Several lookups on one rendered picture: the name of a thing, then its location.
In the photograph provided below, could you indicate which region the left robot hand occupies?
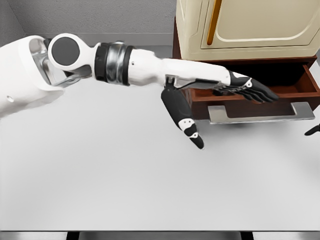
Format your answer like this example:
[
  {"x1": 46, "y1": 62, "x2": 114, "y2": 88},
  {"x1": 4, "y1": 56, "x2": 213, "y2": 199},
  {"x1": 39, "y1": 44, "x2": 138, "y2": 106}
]
[{"x1": 159, "y1": 57, "x2": 280, "y2": 151}]

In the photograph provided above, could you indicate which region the cream and brown cabinet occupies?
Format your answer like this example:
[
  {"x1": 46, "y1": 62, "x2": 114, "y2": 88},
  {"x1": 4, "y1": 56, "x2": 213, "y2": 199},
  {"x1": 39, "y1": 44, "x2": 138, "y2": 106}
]
[{"x1": 172, "y1": 0, "x2": 320, "y2": 76}]

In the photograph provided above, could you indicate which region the brown drawer with silver handle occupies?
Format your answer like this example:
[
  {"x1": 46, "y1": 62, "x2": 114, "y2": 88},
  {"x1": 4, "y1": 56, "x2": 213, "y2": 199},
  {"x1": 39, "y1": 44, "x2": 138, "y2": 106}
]
[{"x1": 186, "y1": 62, "x2": 320, "y2": 125}]

